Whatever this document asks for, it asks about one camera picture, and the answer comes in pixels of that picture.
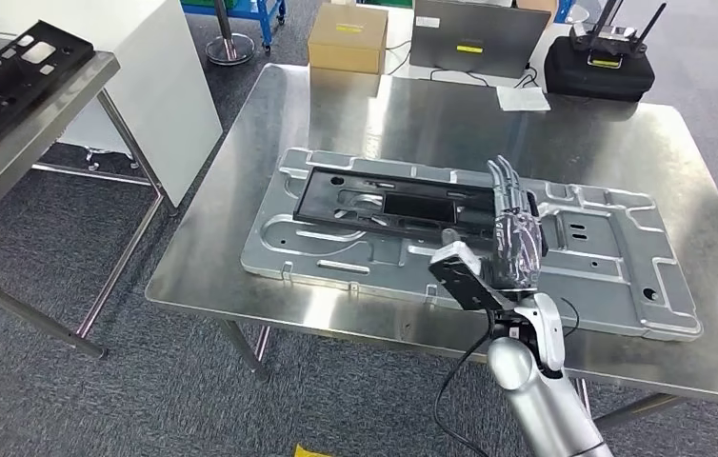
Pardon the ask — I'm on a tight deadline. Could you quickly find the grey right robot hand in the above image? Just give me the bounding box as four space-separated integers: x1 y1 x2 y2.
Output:
441 155 549 293

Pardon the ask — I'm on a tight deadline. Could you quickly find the black plastic plate bracket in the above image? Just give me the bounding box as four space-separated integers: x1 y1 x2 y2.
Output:
0 20 96 154
292 167 528 246

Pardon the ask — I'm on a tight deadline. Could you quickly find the stainless steel workbench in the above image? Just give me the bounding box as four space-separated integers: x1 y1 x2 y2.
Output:
144 63 718 443

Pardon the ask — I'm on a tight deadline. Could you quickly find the blue wheeled shelf rack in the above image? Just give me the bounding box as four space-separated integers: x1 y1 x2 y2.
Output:
181 0 288 53

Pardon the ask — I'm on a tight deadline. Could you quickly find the stamped sheet metal plate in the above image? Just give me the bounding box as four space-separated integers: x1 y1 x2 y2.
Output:
240 147 705 344

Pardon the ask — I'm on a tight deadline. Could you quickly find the white paper sheet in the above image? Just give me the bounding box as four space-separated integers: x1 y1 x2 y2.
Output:
496 85 552 113

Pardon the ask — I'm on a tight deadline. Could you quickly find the black carrying case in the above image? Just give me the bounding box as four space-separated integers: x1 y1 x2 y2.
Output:
543 35 657 104

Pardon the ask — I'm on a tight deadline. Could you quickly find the grey laptop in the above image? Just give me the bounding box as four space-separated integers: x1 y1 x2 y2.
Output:
409 0 552 80

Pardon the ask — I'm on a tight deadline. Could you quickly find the black remote controller with antennas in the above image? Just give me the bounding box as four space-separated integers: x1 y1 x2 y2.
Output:
569 0 668 70

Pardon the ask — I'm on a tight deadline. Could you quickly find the small cardboard box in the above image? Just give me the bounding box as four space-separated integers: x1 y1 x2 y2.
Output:
515 0 559 27

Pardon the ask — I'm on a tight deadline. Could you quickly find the large cardboard box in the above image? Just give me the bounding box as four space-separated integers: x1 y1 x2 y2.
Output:
307 3 390 75

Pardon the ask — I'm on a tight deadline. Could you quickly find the white partition panel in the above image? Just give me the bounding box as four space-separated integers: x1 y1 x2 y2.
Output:
0 0 225 209

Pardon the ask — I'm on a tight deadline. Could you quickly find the chrome stool base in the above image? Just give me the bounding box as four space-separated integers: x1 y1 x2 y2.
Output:
84 146 139 172

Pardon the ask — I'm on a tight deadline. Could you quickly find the stainless steel table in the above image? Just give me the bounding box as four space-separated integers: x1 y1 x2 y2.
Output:
0 28 178 361

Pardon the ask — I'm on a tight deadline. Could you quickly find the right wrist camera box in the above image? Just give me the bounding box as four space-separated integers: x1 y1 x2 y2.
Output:
428 241 507 313

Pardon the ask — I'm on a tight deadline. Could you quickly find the black camera cable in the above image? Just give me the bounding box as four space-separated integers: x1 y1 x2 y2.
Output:
432 308 500 457

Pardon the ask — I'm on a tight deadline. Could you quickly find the chrome stanchion post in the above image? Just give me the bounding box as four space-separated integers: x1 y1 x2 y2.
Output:
205 0 257 67

